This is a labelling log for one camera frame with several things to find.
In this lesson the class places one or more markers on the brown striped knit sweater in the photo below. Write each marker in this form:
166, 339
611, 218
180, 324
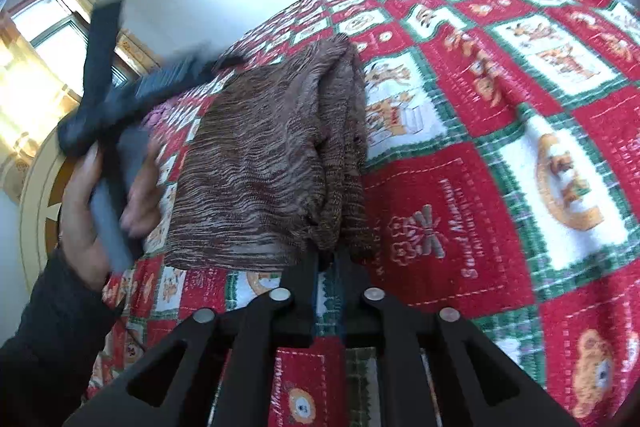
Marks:
260, 157

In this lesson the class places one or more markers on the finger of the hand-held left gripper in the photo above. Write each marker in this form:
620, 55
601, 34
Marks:
190, 69
104, 42

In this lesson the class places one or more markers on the person's left forearm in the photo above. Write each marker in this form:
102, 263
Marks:
45, 347

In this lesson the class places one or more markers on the cream wooden headboard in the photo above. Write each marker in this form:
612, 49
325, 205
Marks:
37, 207

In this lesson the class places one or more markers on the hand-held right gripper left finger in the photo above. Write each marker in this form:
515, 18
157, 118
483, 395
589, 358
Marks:
300, 302

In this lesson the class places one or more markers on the window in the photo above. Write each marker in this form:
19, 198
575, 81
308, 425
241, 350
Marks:
45, 42

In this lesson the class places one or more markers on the person's left hand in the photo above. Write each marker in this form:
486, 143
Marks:
77, 217

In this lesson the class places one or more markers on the red printed bear blanket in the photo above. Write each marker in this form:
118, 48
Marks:
475, 132

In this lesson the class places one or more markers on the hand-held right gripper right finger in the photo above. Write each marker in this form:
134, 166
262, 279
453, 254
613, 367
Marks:
352, 307

